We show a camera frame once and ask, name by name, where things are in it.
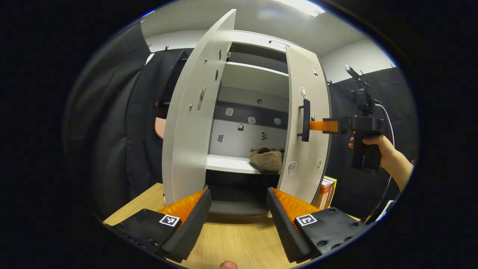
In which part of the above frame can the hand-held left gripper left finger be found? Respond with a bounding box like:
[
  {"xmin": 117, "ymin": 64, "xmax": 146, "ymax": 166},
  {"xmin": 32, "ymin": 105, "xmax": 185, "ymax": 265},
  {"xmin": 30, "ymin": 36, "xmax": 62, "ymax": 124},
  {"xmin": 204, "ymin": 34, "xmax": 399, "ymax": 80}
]
[{"xmin": 104, "ymin": 189, "xmax": 212, "ymax": 264}]

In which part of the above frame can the white shoe cabinet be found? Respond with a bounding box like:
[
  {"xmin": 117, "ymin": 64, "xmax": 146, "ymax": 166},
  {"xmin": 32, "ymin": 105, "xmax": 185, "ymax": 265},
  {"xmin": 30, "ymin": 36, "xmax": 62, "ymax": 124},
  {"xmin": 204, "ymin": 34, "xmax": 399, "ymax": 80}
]
[{"xmin": 205, "ymin": 30, "xmax": 322, "ymax": 215}]

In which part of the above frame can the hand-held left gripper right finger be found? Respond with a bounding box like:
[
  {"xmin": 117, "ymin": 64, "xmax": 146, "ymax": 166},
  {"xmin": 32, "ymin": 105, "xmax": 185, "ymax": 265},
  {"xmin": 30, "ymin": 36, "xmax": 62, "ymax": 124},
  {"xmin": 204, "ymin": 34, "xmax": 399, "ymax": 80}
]
[{"xmin": 266, "ymin": 187, "xmax": 368, "ymax": 263}]

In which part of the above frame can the black door handle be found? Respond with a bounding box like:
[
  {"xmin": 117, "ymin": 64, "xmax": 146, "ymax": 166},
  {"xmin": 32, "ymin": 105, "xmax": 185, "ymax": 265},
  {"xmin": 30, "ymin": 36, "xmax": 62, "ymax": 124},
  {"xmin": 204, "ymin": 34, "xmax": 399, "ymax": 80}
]
[
  {"xmin": 298, "ymin": 99, "xmax": 311, "ymax": 142},
  {"xmin": 159, "ymin": 50, "xmax": 189, "ymax": 112}
]

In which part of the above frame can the white cable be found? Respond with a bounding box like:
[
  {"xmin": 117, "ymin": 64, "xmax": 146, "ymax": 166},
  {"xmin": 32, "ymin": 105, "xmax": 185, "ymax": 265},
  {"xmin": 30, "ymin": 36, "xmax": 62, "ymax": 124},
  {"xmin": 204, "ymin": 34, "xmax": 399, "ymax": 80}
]
[{"xmin": 375, "ymin": 103, "xmax": 395, "ymax": 150}]

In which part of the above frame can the white cabinet door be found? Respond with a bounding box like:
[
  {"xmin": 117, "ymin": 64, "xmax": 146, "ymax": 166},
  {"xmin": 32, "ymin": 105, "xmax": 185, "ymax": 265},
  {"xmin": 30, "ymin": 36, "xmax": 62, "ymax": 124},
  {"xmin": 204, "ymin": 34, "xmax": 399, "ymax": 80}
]
[
  {"xmin": 276, "ymin": 46, "xmax": 332, "ymax": 205},
  {"xmin": 161, "ymin": 9, "xmax": 237, "ymax": 206}
]

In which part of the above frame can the ceiling light panel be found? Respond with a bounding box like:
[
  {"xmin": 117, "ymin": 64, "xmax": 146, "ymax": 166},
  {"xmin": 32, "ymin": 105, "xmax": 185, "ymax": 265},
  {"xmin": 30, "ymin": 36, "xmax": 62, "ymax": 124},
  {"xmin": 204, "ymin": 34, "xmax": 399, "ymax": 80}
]
[{"xmin": 274, "ymin": 0, "xmax": 326, "ymax": 18}]

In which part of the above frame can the orange white book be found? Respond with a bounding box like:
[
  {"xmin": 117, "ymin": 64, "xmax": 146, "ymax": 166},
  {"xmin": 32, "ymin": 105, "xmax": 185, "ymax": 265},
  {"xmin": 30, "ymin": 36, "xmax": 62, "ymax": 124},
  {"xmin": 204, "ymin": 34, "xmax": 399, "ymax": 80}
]
[{"xmin": 312, "ymin": 179, "xmax": 332, "ymax": 210}]

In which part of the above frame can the black cable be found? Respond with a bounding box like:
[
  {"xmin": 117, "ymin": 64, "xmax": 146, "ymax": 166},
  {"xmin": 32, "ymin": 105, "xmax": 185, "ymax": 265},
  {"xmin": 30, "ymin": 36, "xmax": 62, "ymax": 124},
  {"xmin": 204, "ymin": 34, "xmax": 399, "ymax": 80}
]
[{"xmin": 364, "ymin": 81, "xmax": 395, "ymax": 224}]

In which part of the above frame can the brown fuzzy shoe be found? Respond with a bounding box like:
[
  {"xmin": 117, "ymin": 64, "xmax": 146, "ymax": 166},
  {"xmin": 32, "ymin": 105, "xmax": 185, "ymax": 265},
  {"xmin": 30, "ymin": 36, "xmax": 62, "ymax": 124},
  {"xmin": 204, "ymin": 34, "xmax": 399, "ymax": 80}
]
[{"xmin": 249, "ymin": 146, "xmax": 284, "ymax": 175}]

